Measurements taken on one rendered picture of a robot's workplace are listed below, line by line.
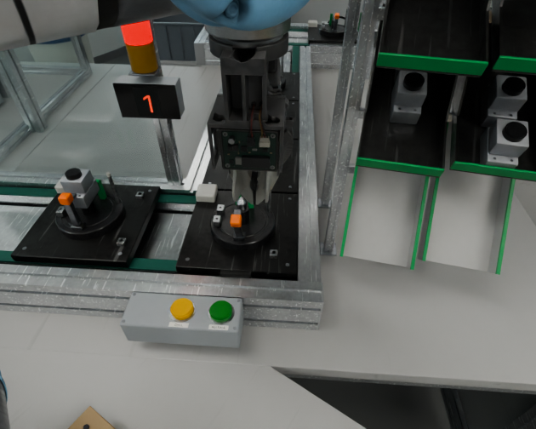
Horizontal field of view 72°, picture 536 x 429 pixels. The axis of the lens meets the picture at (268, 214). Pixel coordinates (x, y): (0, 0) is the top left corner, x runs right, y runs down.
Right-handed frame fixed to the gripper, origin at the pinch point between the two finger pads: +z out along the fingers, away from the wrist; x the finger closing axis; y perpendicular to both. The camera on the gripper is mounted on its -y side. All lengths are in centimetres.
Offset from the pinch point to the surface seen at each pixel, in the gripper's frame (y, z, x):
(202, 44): -137, 28, -38
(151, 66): -30.1, -3.9, -22.1
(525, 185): -67, 47, 86
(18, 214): -25, 32, -62
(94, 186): -21.6, 18.6, -36.7
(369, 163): -12.3, 3.3, 17.1
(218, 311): 1.9, 26.0, -6.9
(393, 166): -11.6, 3.1, 20.6
